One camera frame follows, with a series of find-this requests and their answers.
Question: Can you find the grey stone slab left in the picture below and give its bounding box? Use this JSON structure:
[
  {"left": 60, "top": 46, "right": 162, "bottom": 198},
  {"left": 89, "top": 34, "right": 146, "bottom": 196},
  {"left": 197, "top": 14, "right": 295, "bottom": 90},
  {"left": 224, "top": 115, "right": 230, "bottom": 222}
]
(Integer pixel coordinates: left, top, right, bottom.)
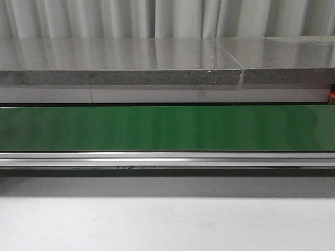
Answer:
[{"left": 1, "top": 38, "right": 240, "bottom": 86}]

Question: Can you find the grey stone slab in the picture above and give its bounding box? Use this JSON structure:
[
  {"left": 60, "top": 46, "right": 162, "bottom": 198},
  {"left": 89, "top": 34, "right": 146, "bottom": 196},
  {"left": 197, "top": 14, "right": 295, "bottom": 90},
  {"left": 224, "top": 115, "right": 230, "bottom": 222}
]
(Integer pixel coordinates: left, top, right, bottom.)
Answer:
[
  {"left": 1, "top": 38, "right": 240, "bottom": 86},
  {"left": 216, "top": 36, "right": 334, "bottom": 87}
]

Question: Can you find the green conveyor belt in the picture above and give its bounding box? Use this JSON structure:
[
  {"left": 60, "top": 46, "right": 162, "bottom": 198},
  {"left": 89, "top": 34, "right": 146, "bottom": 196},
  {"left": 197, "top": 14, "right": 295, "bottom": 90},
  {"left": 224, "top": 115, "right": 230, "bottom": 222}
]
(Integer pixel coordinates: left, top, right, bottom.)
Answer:
[{"left": 1, "top": 105, "right": 334, "bottom": 152}]

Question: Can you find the grey stone slab right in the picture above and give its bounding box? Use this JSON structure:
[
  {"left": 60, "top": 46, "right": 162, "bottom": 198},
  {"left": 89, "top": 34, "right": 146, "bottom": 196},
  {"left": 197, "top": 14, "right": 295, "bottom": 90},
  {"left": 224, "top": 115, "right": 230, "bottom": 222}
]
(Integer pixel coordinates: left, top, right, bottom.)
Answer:
[{"left": 216, "top": 36, "right": 334, "bottom": 87}]

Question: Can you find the red plastic tray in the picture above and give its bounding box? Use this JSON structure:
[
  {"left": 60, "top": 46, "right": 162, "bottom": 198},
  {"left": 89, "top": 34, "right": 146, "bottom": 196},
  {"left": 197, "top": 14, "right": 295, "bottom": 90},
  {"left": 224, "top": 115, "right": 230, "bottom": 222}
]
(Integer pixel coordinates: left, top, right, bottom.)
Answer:
[{"left": 329, "top": 90, "right": 335, "bottom": 105}]

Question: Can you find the grey pleated curtain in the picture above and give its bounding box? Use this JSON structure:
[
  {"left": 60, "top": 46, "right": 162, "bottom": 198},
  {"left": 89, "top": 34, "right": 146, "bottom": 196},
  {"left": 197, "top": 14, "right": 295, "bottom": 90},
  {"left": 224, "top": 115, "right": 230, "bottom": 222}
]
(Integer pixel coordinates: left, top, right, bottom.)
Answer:
[{"left": 1, "top": 1, "right": 334, "bottom": 38}]

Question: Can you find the aluminium conveyor frame rail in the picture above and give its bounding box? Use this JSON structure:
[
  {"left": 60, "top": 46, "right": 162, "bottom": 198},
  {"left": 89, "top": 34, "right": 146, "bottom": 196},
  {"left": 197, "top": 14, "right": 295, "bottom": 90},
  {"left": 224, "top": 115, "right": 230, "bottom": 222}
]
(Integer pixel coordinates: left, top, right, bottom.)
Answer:
[{"left": 1, "top": 152, "right": 334, "bottom": 170}]

